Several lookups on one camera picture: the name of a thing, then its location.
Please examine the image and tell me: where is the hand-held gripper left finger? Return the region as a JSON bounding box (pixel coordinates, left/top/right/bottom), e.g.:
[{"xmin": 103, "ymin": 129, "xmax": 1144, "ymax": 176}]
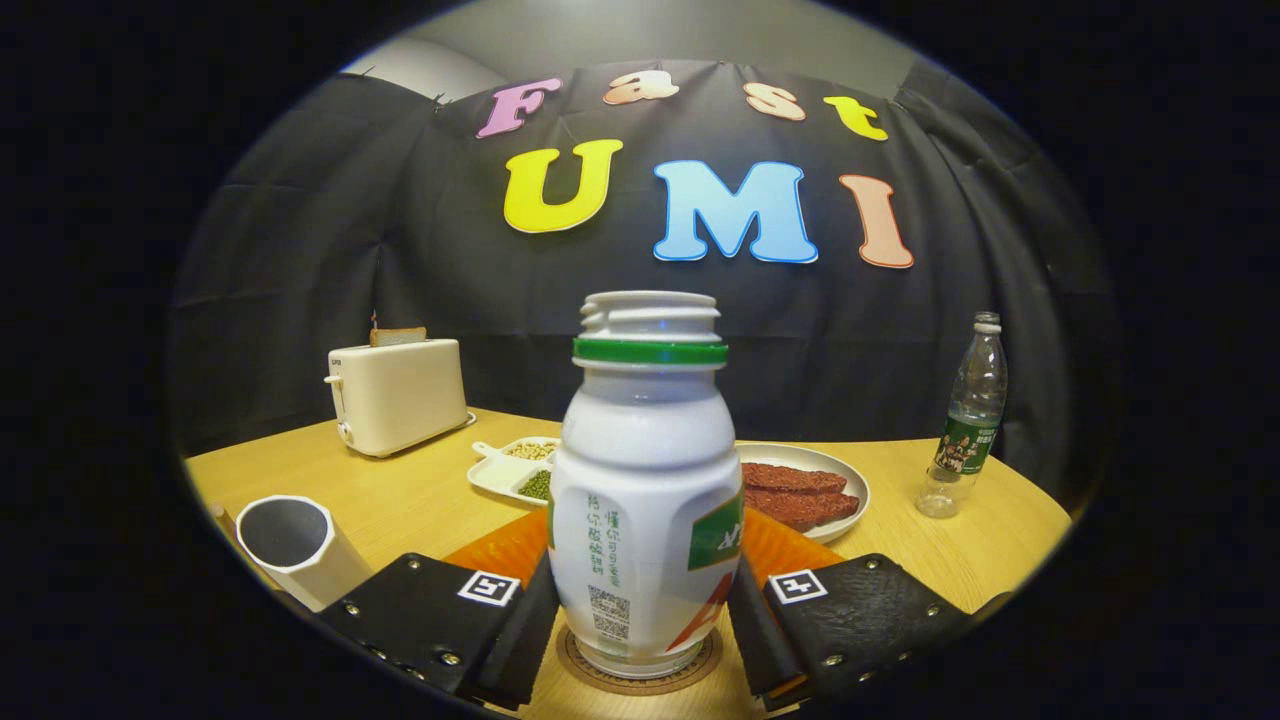
[{"xmin": 318, "ymin": 508, "xmax": 561, "ymax": 713}]

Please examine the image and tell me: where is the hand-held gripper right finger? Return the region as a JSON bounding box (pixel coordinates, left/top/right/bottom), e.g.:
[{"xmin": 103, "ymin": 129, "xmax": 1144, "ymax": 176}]
[{"xmin": 727, "ymin": 508, "xmax": 1013, "ymax": 713}]

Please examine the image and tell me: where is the white cup wooden handle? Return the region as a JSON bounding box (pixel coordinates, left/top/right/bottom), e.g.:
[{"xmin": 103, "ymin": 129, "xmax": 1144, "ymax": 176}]
[{"xmin": 210, "ymin": 494, "xmax": 373, "ymax": 613}]

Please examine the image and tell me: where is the round cork coaster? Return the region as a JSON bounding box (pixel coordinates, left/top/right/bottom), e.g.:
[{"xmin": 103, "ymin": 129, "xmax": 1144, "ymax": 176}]
[{"xmin": 556, "ymin": 625, "xmax": 724, "ymax": 697}]

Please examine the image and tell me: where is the white juice bottle green label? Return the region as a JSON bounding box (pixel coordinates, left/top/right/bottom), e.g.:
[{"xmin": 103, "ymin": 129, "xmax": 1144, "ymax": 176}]
[{"xmin": 548, "ymin": 290, "xmax": 745, "ymax": 681}]

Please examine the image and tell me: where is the clear plastic water bottle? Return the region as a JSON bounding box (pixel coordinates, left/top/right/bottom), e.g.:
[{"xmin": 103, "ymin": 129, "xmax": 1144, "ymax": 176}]
[{"xmin": 915, "ymin": 311, "xmax": 1009, "ymax": 520}]

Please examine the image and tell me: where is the wooden table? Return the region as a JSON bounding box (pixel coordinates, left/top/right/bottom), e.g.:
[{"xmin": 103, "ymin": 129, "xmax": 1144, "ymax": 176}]
[{"xmin": 183, "ymin": 407, "xmax": 1073, "ymax": 720}]

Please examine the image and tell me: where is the red-brown meat slice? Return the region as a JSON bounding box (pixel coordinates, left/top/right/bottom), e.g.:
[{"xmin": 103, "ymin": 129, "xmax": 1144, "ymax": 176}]
[
  {"xmin": 742, "ymin": 487, "xmax": 861, "ymax": 534},
  {"xmin": 740, "ymin": 462, "xmax": 849, "ymax": 495}
]

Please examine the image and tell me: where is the white round plate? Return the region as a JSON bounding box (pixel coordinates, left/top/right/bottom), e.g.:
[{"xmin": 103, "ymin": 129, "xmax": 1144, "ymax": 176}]
[{"xmin": 735, "ymin": 442, "xmax": 871, "ymax": 546}]

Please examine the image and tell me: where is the white divided condiment dish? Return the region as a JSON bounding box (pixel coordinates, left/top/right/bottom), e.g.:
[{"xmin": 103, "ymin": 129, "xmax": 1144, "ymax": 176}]
[{"xmin": 467, "ymin": 436, "xmax": 563, "ymax": 505}]

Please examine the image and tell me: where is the cream toaster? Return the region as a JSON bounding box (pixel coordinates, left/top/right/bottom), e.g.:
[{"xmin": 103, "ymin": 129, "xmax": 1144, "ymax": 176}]
[{"xmin": 324, "ymin": 338, "xmax": 477, "ymax": 459}]

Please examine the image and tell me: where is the black backdrop cloth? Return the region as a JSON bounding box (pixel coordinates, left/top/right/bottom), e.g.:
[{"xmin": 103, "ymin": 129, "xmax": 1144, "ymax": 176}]
[{"xmin": 165, "ymin": 60, "xmax": 1116, "ymax": 511}]

